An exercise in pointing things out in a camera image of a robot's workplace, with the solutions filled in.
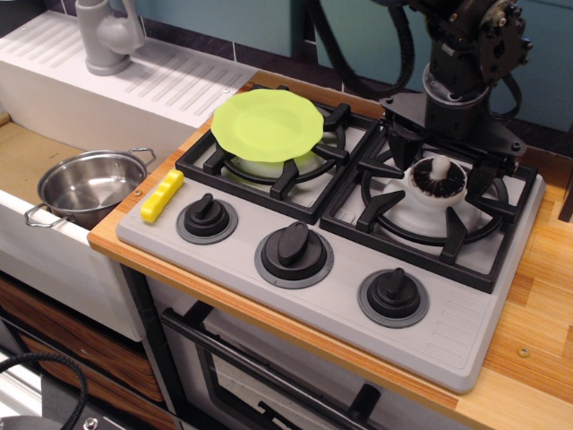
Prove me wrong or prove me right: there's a white brown toy mushroom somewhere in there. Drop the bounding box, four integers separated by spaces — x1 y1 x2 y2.
406 155 467 209

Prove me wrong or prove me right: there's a white burner cap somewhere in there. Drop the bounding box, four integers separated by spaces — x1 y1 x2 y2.
232 152 329 181
384 179 481 237

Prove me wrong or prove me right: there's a lime green plastic plate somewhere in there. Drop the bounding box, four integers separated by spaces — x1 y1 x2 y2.
210 89 325 162

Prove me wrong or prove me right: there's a black left burner grate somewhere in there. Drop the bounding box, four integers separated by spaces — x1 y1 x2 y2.
175 85 381 224

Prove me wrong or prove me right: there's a toy oven door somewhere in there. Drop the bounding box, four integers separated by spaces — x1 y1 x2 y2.
149 280 447 429

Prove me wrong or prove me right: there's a black braided cable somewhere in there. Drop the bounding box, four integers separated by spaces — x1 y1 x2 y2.
0 351 93 430

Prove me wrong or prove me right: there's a black right burner grate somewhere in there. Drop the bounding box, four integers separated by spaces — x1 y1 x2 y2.
321 131 544 293

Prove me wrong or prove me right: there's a grey toy stove top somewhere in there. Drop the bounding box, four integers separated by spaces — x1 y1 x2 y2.
115 84 547 395

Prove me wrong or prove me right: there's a black stove knob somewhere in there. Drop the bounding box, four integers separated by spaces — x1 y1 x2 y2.
176 193 238 245
358 268 430 329
254 221 334 289

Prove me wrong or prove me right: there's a wooden drawer front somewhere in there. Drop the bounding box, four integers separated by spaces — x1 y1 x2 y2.
1 273 164 402

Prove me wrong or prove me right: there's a black left stove knob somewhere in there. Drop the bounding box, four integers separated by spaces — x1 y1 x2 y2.
176 193 238 245

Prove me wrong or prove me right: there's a stainless steel pot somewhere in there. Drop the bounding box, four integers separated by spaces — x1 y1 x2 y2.
24 147 157 230

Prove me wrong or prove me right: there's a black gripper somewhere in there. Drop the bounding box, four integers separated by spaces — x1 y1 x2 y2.
381 93 526 202

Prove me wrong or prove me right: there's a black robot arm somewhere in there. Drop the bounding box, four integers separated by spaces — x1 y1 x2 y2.
305 1 532 200

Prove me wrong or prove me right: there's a black burner grate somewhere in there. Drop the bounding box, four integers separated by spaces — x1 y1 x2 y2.
175 85 381 224
321 131 544 293

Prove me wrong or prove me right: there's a yellow toy fry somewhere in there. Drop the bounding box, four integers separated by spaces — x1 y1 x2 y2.
140 169 184 223

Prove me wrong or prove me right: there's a white left burner cap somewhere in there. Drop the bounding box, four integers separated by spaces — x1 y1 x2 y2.
232 152 329 181

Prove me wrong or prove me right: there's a white right burner cap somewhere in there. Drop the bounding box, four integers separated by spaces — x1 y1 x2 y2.
384 179 481 237

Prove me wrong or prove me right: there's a black middle stove knob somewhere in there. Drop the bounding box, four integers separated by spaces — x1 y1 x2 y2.
254 221 334 289

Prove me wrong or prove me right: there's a black right stove knob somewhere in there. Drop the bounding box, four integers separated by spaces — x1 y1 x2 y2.
358 268 430 329

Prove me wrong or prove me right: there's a white toy sink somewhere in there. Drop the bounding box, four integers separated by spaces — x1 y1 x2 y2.
1 12 255 341

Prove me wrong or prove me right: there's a grey toy faucet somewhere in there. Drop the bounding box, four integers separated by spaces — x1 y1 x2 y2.
75 0 145 76

